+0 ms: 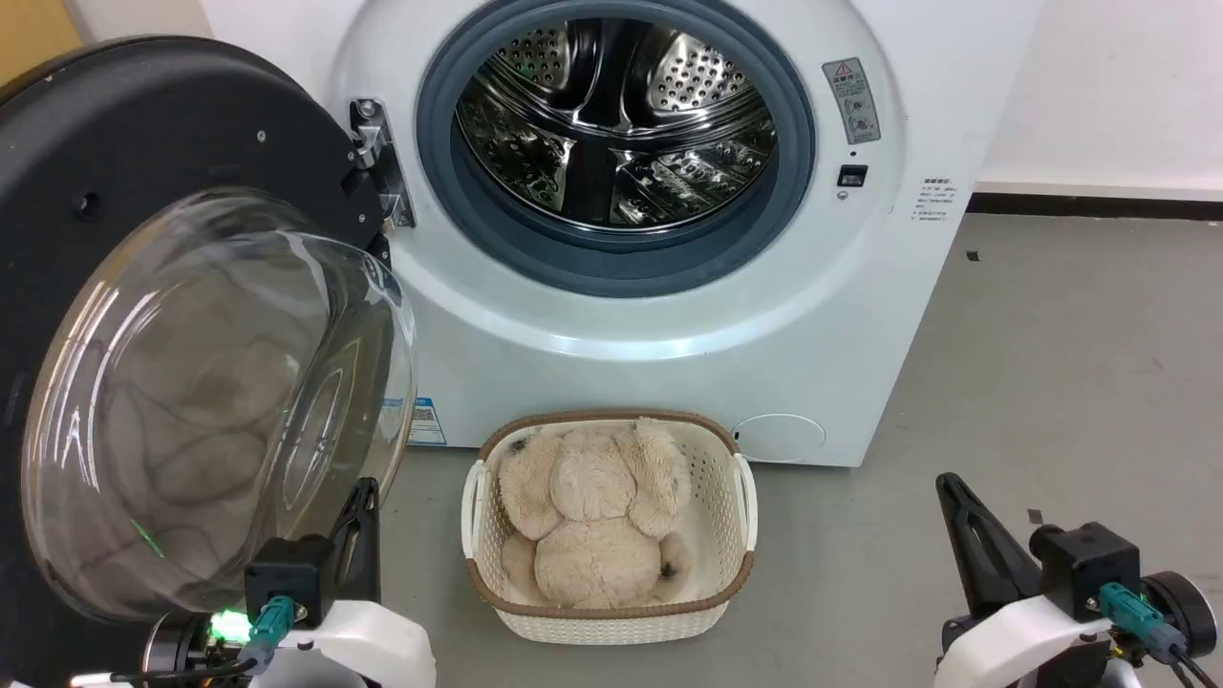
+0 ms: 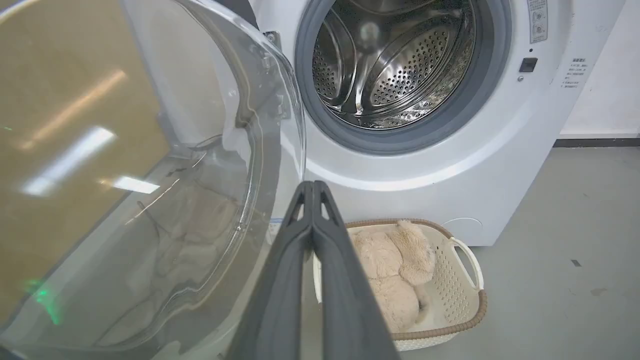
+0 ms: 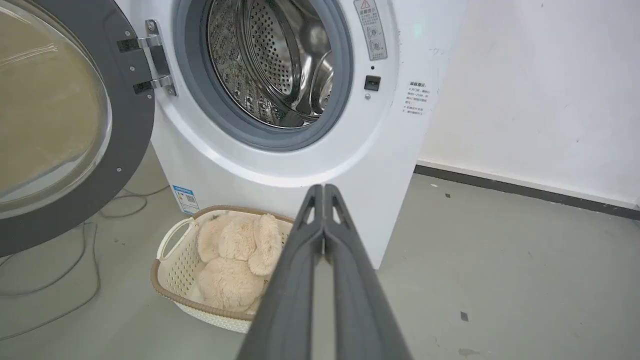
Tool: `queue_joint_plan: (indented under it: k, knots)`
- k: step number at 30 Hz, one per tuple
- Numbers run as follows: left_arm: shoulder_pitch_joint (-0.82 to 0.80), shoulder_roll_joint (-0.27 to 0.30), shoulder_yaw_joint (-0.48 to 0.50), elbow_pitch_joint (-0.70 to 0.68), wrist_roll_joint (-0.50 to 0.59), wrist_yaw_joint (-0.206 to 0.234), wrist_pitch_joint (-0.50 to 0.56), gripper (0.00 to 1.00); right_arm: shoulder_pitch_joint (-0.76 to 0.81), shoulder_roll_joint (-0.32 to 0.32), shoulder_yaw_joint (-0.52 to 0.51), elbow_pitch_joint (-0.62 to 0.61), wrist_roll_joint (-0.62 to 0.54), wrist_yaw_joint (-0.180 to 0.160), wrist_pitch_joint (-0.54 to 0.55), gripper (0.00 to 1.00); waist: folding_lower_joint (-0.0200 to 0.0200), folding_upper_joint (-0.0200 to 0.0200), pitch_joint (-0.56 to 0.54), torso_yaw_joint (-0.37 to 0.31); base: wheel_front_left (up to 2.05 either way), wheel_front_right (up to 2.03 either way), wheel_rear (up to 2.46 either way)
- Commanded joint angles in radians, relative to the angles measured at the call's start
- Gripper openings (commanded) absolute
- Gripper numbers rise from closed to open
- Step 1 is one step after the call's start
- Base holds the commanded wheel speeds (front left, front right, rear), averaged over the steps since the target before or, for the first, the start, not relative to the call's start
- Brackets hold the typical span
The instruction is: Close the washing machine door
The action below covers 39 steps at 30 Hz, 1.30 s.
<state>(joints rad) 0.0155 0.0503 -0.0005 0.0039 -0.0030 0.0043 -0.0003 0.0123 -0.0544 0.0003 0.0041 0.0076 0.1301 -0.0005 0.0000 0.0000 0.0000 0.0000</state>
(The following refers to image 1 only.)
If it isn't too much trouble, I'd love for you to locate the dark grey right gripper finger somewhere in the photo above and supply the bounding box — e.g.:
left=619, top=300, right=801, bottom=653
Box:
left=935, top=472, right=1044, bottom=619

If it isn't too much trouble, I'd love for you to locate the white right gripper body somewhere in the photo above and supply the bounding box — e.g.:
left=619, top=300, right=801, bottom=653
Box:
left=933, top=591, right=1117, bottom=688

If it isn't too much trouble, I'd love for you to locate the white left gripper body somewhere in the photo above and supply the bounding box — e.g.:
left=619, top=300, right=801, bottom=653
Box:
left=250, top=596, right=438, bottom=688

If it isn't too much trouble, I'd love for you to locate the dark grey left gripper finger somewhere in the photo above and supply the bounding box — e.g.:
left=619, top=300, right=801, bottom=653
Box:
left=350, top=477, right=382, bottom=603
left=328, top=505, right=362, bottom=605

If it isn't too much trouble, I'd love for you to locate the black washer door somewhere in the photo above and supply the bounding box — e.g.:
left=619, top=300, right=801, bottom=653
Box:
left=0, top=35, right=419, bottom=688

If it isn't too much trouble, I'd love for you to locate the white front-load washing machine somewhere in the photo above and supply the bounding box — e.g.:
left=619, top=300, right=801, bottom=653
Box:
left=199, top=0, right=1044, bottom=469

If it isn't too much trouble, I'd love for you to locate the metal door hinge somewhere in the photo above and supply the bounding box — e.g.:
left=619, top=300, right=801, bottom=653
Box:
left=348, top=97, right=418, bottom=230

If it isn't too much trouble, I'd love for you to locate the blue energy label sticker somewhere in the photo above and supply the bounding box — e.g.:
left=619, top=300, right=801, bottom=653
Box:
left=380, top=397, right=448, bottom=447

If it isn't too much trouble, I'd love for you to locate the beige plush toy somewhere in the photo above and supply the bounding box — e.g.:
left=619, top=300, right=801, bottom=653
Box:
left=497, top=417, right=696, bottom=611

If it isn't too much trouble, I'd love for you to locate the round white filter cover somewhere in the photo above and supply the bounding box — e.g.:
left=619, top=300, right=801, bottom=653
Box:
left=734, top=413, right=827, bottom=464

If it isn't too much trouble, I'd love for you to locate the white plastic laundry basket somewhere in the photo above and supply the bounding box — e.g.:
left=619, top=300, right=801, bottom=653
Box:
left=461, top=410, right=759, bottom=645

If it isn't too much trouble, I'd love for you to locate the small text label sticker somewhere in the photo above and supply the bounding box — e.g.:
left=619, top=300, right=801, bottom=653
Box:
left=911, top=177, right=959, bottom=223

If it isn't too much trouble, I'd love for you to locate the grey warning sticker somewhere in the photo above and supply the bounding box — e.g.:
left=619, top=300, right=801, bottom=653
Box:
left=823, top=57, right=882, bottom=146

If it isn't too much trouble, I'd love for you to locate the stainless steel washer drum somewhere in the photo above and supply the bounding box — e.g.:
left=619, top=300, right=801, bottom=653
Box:
left=455, top=17, right=777, bottom=230

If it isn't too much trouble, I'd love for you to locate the yellow wooden panel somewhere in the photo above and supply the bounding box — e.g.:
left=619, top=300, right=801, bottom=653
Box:
left=0, top=0, right=85, bottom=85

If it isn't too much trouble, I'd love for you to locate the right arm teal plug cable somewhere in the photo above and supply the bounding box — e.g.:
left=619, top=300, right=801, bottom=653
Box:
left=1098, top=582, right=1223, bottom=688

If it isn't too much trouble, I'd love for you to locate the black wall baseboard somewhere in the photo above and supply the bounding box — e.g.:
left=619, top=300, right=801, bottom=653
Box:
left=966, top=193, right=1223, bottom=224

